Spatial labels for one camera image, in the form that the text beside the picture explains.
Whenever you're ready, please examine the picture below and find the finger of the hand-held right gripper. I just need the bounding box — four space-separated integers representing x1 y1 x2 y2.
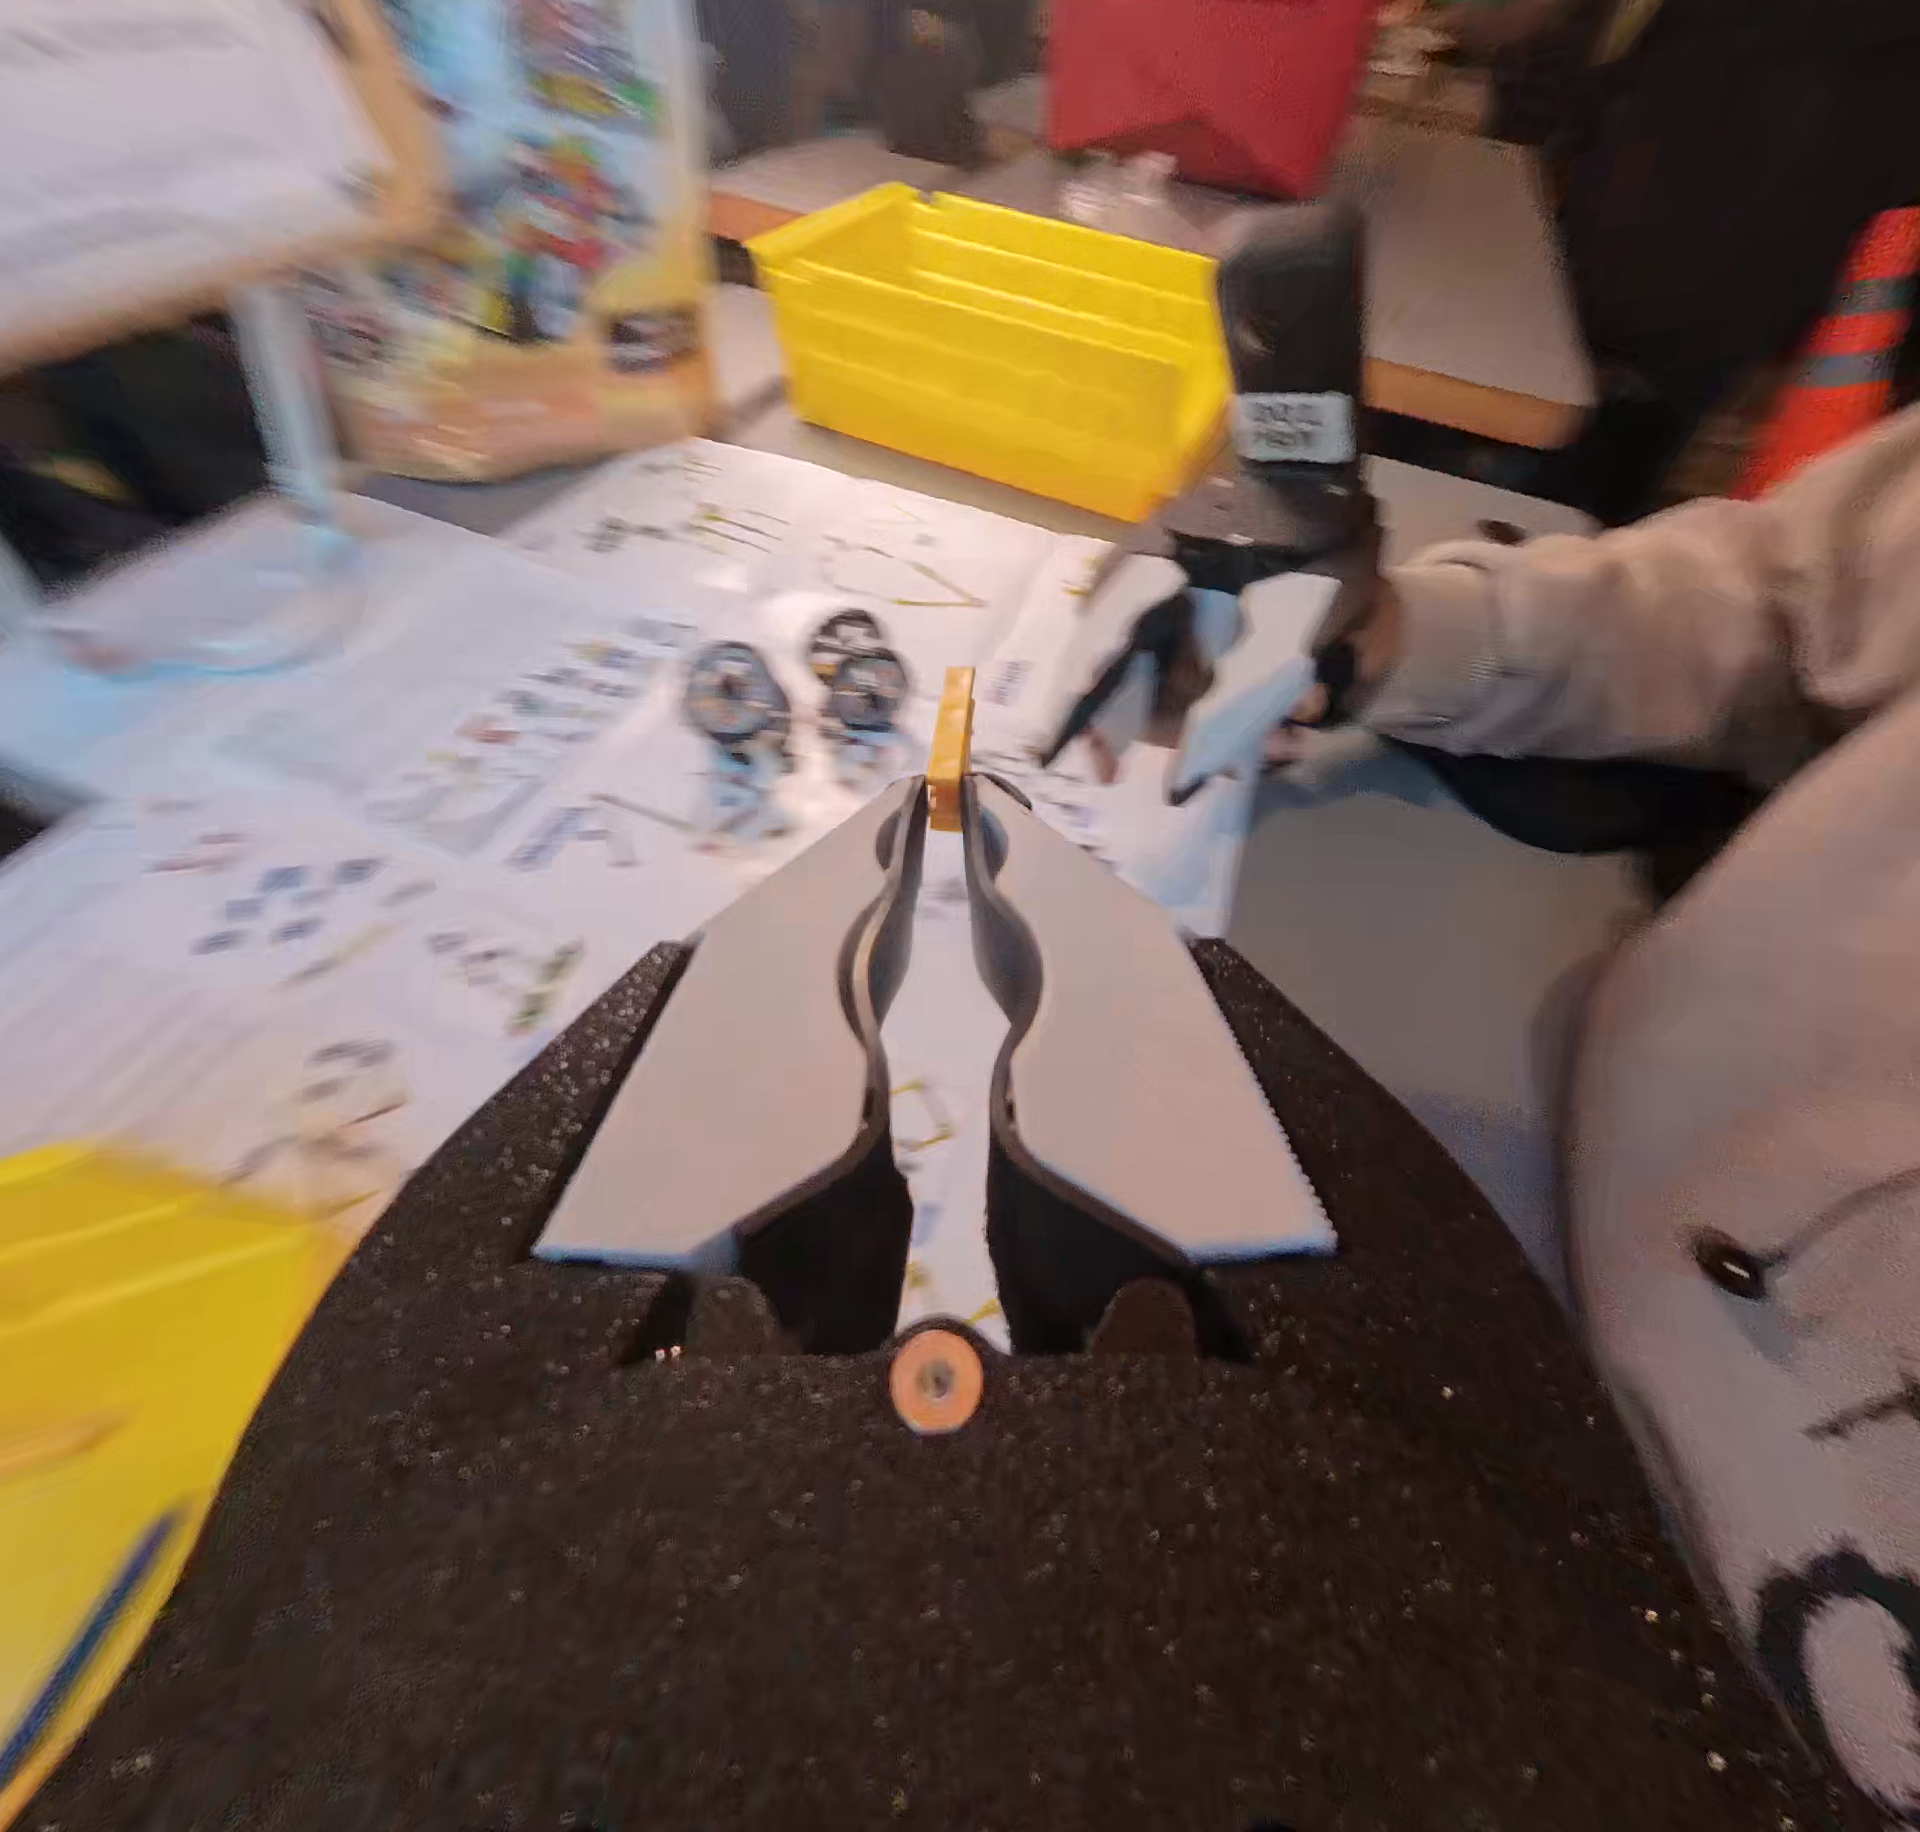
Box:
1166 571 1344 810
1037 547 1201 772

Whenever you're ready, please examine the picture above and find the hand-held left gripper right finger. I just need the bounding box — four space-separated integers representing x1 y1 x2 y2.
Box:
959 773 1340 1264

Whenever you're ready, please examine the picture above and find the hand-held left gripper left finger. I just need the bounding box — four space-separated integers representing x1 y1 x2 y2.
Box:
531 773 927 1272

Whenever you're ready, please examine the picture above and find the toy wheel pair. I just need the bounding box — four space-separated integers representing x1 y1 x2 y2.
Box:
681 638 792 814
803 608 914 745

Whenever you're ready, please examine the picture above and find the yellow plastic parts bin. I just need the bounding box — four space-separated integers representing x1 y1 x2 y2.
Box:
0 1137 353 1782

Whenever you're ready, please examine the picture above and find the person's right forearm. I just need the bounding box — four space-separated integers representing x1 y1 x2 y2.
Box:
1355 406 1920 800

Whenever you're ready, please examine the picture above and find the person's right hand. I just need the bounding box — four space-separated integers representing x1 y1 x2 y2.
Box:
1311 571 1404 734

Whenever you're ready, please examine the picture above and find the clear plastic wrap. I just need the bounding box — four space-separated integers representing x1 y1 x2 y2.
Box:
1056 152 1187 222

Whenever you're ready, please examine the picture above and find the red cup-shaped foam cutout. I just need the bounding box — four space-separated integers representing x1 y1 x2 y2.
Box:
1043 0 1415 202

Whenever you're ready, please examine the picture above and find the stack of yellow plastic bins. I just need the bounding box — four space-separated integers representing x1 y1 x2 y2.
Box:
743 181 1236 523

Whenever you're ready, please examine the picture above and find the dark cloth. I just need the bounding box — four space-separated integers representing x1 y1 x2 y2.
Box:
1410 743 1764 890

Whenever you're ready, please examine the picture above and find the white printed instruction sheet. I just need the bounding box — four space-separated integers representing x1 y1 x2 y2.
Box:
0 436 1253 1264

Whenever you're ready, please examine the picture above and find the orange traffic cone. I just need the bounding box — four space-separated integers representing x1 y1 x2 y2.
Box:
1735 204 1920 501

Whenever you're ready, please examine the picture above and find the construction toy kit box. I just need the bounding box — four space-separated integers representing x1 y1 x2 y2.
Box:
292 0 719 487

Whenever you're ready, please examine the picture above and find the white metal stand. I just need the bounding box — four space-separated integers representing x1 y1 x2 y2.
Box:
43 278 373 681

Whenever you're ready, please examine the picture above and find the thin black cable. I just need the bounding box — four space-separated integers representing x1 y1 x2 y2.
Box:
1691 1178 1920 1302

